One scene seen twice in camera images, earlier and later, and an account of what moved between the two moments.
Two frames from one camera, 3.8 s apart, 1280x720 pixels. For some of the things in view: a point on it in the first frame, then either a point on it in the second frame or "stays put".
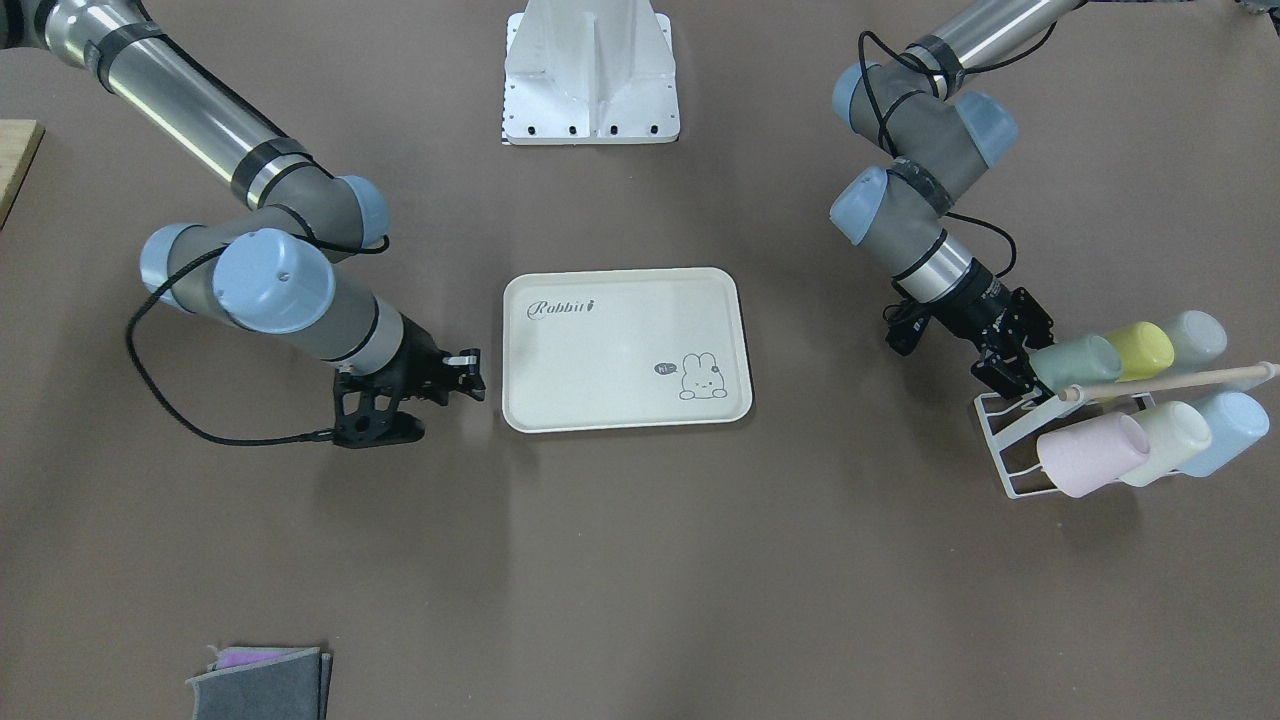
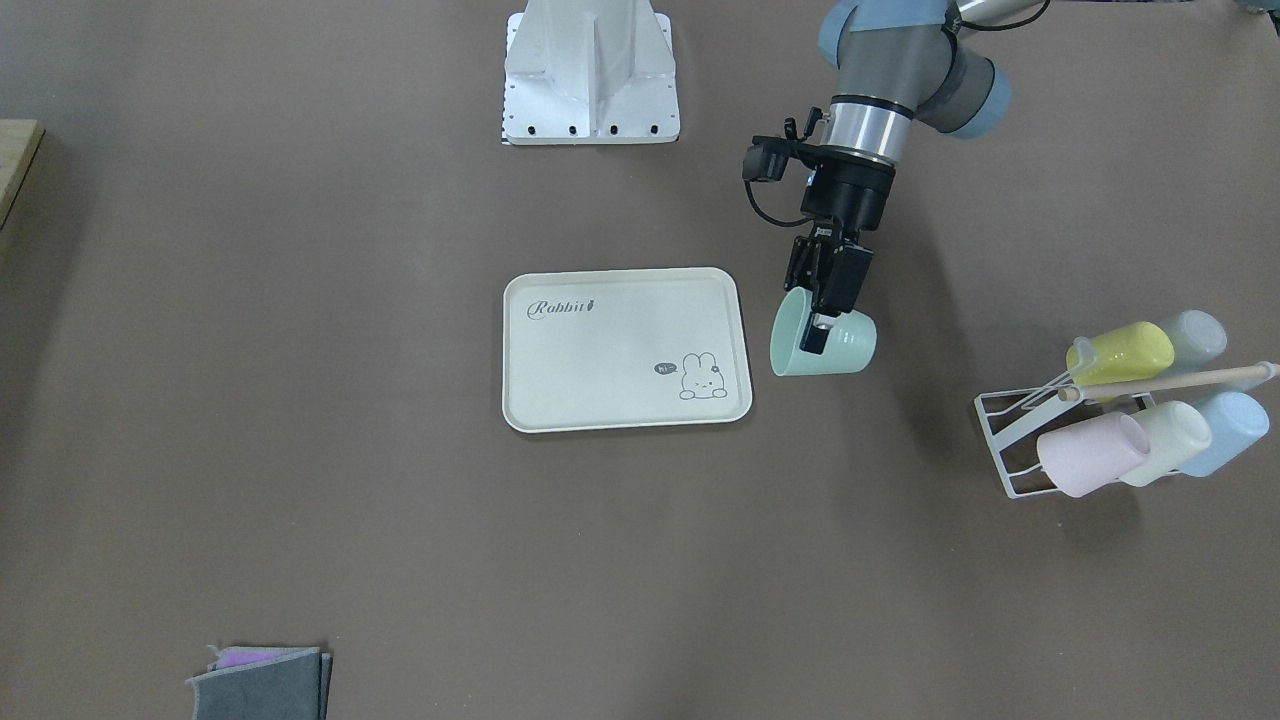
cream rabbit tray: x=624 y=349 stays put
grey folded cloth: x=263 y=683 stays put
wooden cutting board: x=19 y=142 stays put
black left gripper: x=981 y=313 to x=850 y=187
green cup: x=1079 y=361 to x=851 y=344
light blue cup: x=1236 y=421 stays put
